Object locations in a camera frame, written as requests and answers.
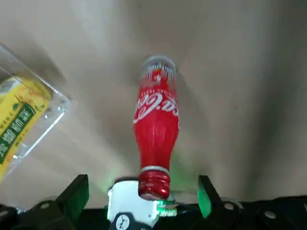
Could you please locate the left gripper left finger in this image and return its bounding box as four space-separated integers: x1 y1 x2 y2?
0 174 89 230

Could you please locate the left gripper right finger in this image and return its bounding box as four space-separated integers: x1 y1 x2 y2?
198 175 307 230

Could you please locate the red cola bottle colourful print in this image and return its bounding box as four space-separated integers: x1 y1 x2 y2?
133 55 180 201

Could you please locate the clear acrylic shelf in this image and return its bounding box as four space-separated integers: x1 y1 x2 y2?
0 43 72 185

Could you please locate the yellow label tea bottle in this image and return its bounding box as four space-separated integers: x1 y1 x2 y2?
0 76 52 183

